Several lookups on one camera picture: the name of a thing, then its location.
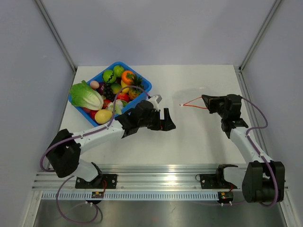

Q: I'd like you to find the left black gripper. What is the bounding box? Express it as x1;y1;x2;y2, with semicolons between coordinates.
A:
138;108;175;131

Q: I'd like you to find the clear zip top bag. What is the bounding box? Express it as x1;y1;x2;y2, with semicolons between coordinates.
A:
172;87;207;110

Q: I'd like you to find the yellow lemon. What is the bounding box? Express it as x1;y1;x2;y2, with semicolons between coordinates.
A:
94;109;113;124

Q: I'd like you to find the green lettuce head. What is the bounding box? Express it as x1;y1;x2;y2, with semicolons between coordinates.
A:
70;80;104;111

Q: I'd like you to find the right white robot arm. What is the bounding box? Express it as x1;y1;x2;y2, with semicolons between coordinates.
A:
201;94;285;207

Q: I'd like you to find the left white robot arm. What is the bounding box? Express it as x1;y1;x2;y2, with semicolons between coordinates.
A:
46;95;176;189

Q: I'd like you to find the small pineapple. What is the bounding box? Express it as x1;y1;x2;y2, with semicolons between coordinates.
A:
128;75;144;100

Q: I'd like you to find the red apple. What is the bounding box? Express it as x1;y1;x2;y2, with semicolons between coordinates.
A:
117;92;130;103

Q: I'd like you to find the white green cabbage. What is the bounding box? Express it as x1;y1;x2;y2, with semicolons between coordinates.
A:
106;99;128;115

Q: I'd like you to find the yellow pepper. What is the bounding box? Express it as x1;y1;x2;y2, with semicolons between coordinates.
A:
121;80;130;93

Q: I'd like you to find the blue plastic basket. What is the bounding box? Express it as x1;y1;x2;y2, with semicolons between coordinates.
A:
68;61;152;126

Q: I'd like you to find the green yellow mango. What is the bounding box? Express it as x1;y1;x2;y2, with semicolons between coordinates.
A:
110;83;122;94

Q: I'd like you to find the dark grape bunch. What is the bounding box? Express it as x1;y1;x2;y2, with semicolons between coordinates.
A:
103;83;116;102

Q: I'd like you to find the purple onion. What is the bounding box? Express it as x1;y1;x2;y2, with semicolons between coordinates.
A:
96;82;105;95

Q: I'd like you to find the red tomato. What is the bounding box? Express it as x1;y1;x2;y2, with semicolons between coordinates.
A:
89;110;98;120

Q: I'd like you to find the peach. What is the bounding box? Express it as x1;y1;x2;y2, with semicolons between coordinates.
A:
82;107;91;114

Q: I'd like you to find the pink egg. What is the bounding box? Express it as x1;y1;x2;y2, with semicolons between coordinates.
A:
89;80;100;89

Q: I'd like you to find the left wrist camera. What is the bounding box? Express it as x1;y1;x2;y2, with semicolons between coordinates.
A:
147;95;162;111

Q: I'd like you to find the right frame post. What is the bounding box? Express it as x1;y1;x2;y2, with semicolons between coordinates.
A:
238;0;285;71

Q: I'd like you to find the frame post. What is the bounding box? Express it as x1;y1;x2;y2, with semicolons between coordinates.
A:
34;0;77;74
238;0;285;71

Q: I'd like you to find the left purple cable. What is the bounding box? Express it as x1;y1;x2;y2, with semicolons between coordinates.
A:
39;85;151;224

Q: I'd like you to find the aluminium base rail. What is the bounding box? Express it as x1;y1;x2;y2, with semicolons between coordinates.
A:
32;164;289;192

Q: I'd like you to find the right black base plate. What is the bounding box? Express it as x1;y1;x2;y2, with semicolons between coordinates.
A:
195;174;239;190

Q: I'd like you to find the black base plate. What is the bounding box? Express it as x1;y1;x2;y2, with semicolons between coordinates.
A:
195;174;239;190
75;174;117;189

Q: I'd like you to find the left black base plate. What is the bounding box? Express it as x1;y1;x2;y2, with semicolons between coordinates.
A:
75;174;117;189

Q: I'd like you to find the white slotted cable duct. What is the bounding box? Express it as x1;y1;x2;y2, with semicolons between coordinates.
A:
42;191;219;201

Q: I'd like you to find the left frame post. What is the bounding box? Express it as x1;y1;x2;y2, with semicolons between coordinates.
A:
34;0;77;74

